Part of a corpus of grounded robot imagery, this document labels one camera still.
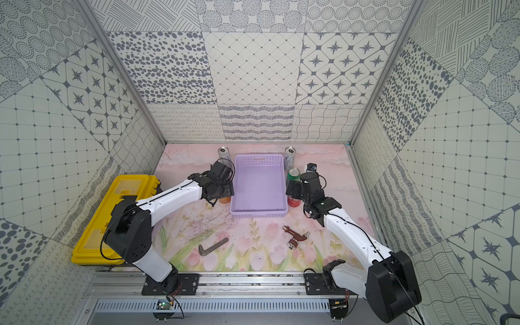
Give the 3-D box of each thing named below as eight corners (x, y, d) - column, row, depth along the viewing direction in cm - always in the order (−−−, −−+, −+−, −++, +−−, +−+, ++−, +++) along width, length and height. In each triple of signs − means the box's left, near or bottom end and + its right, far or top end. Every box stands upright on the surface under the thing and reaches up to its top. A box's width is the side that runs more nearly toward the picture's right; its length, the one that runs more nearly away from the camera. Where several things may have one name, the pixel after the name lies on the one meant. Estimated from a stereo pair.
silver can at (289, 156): (283, 173, 110) (285, 155, 98) (283, 165, 114) (285, 146, 102) (293, 173, 110) (296, 155, 98) (292, 165, 114) (295, 146, 102)
